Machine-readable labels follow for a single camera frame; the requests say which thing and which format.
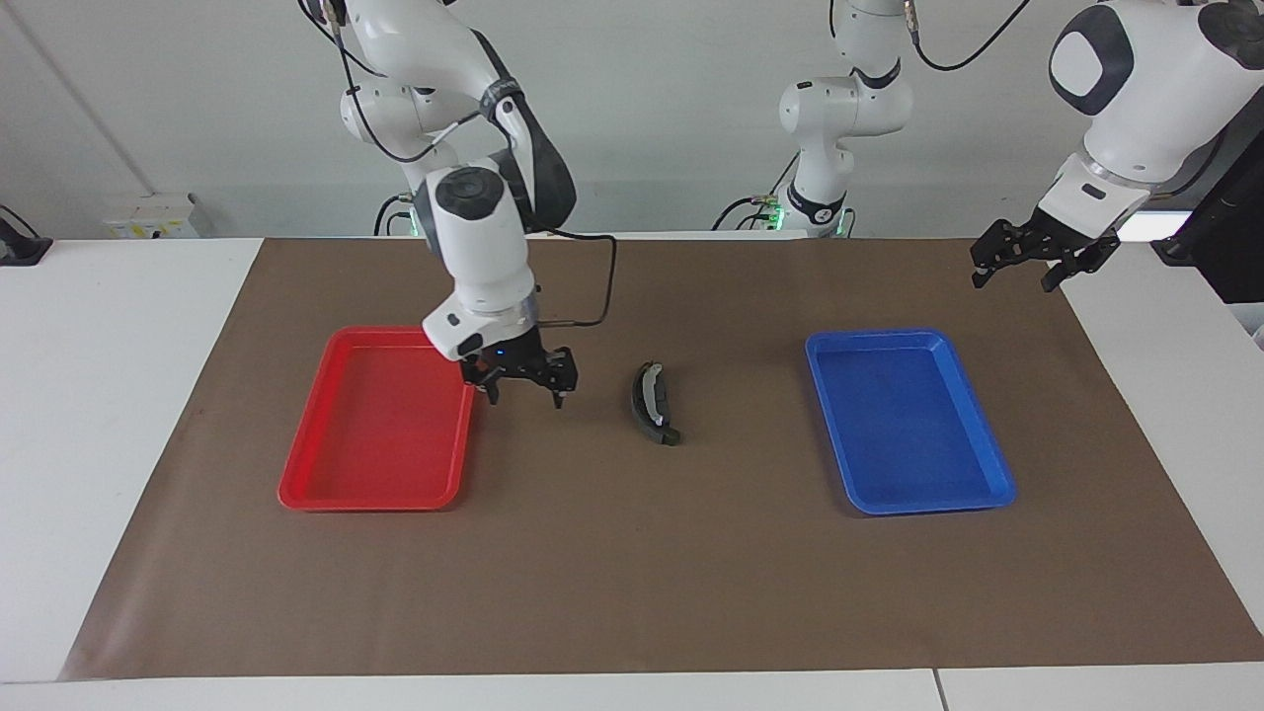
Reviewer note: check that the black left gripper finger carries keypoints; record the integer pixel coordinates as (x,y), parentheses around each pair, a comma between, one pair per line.
(1091,259)
(997,247)

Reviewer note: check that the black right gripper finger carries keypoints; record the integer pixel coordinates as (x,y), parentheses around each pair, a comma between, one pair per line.
(565,375)
(492,387)

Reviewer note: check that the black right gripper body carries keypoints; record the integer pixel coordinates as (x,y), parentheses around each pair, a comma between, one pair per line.
(513,360)

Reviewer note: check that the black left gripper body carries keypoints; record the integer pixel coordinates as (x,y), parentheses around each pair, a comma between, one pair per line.
(1057,242)

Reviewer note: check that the curved dark brake shoe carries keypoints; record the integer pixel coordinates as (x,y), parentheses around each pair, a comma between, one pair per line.
(637,400)

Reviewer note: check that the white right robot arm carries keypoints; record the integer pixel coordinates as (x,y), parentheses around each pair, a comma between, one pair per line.
(484,247)

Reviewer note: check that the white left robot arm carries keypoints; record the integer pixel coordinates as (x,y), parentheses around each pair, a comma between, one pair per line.
(1136,99)

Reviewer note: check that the red plastic tray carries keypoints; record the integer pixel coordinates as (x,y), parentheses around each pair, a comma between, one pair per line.
(375,444)

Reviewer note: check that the blue plastic tray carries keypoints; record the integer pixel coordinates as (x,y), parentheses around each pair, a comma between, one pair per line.
(918,425)

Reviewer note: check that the brown paper mat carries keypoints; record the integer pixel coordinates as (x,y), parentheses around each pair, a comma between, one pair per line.
(632,573)

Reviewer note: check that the black table clamp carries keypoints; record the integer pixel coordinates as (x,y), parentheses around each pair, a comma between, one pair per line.
(20,249)

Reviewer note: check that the white wall socket box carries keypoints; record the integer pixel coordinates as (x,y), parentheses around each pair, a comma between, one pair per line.
(148,217)

